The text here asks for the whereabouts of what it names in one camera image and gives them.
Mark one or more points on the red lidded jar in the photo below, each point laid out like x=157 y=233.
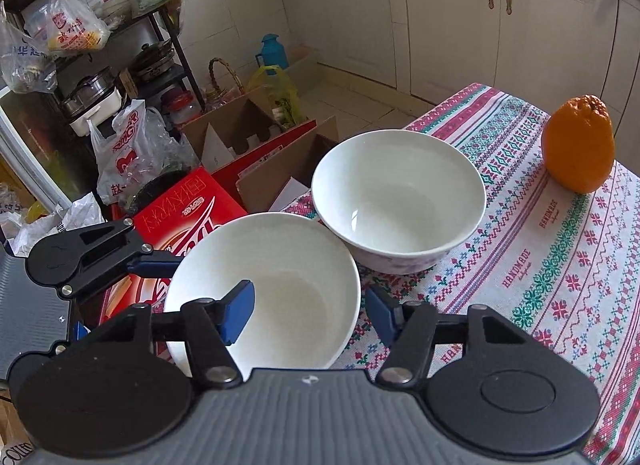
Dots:
x=181 y=107

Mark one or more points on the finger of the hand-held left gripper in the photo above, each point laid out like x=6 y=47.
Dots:
x=80 y=332
x=155 y=266

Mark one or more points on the white electric cooker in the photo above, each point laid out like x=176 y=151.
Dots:
x=95 y=117

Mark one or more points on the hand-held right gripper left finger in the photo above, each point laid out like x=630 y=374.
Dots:
x=237 y=310

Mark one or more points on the white red print plastic bag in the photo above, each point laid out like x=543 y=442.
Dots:
x=120 y=155

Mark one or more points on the white pink floral bowl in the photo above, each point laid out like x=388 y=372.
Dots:
x=400 y=185
x=300 y=255

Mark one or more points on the dark lidded pot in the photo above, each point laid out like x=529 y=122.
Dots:
x=150 y=62

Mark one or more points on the blue thermos jug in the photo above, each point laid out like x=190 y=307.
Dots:
x=274 y=52

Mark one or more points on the crumpled clear plastic bag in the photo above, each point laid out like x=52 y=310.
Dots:
x=165 y=155

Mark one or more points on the red cardboard box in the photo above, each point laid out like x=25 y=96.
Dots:
x=195 y=210

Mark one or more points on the plastic bag with orange print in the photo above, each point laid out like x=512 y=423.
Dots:
x=70 y=25

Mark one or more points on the bumpy orange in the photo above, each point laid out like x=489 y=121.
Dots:
x=580 y=145

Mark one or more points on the white kitchen cabinets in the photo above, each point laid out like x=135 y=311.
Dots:
x=450 y=20

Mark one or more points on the black metal shelf rack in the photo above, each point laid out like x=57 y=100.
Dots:
x=172 y=40

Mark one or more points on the wicker basket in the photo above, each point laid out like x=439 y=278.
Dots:
x=216 y=67

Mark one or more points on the white crumpled plastic bags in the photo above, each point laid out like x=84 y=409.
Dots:
x=75 y=217

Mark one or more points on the patterned woven tablecloth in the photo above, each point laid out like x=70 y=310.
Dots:
x=550 y=270

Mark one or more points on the steel lidded pot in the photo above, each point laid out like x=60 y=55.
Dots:
x=90 y=92

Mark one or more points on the brown cardboard box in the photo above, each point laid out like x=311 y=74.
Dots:
x=240 y=115

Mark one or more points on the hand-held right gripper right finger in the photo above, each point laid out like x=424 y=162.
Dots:
x=382 y=315

